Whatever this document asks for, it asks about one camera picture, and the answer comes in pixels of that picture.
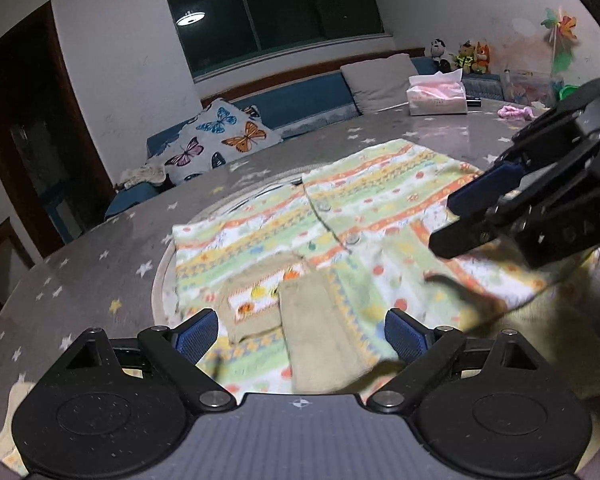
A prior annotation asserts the colourful patterned children's shirt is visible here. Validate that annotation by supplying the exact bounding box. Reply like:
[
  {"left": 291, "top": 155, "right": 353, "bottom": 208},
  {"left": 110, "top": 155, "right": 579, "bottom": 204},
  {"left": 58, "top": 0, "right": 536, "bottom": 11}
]
[{"left": 0, "top": 140, "right": 600, "bottom": 479}]

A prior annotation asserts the pink hair scrunchie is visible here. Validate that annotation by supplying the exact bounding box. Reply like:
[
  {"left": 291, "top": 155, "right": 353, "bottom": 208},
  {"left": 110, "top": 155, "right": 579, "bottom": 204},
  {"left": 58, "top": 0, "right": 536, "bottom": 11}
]
[{"left": 498, "top": 105, "right": 534, "bottom": 122}]

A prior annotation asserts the pink tissue box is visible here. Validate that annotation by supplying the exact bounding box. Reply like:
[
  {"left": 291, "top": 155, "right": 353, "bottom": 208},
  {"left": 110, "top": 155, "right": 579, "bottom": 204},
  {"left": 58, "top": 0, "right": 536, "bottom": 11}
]
[{"left": 406, "top": 70, "right": 468, "bottom": 116}]

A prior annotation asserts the green plastic basin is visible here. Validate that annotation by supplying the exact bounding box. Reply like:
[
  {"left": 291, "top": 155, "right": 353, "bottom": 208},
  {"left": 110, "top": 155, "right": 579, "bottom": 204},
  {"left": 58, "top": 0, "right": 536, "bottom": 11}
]
[{"left": 558, "top": 84, "right": 579, "bottom": 101}]

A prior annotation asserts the orange fox plush toy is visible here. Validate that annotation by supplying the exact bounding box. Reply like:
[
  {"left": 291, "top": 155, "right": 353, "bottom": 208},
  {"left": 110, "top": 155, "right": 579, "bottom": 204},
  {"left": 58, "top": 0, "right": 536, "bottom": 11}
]
[{"left": 454, "top": 40, "right": 491, "bottom": 75}]

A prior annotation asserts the panda plush toy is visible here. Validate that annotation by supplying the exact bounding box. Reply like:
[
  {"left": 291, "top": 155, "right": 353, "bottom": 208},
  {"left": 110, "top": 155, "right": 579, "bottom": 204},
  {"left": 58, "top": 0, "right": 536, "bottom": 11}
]
[{"left": 429, "top": 38, "right": 456, "bottom": 74}]

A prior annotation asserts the colourful pinwheel toy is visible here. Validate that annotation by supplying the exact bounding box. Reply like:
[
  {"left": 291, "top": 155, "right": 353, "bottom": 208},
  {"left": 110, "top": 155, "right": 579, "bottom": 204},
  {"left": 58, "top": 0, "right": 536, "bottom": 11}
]
[{"left": 541, "top": 8, "right": 579, "bottom": 74}]

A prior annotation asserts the grey sofa cushion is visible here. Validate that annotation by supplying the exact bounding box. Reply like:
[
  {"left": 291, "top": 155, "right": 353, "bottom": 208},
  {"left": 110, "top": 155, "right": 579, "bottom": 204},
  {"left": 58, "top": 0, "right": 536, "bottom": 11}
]
[{"left": 340, "top": 53, "right": 417, "bottom": 115}]

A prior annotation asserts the crumpled beige cloth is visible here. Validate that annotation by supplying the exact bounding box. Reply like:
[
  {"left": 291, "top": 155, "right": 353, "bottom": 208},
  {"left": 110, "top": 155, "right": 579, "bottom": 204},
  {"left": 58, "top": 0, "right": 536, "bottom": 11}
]
[{"left": 116, "top": 162, "right": 166, "bottom": 190}]

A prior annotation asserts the blue corner sofa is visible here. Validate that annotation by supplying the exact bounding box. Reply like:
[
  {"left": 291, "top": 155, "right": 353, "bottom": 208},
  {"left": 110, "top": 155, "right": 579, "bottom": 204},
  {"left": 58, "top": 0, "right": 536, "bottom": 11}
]
[{"left": 105, "top": 56, "right": 504, "bottom": 219}]

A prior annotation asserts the butterfly print pillow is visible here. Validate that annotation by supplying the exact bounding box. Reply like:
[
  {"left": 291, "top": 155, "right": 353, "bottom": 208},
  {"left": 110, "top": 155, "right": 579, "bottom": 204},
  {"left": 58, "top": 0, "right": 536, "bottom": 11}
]
[{"left": 147, "top": 99, "right": 283, "bottom": 185}]

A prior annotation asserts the dark window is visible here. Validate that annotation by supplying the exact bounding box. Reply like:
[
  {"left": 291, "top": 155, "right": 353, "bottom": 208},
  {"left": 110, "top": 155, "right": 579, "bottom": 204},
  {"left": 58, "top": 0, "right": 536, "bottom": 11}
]
[{"left": 166, "top": 0, "right": 384, "bottom": 76}]

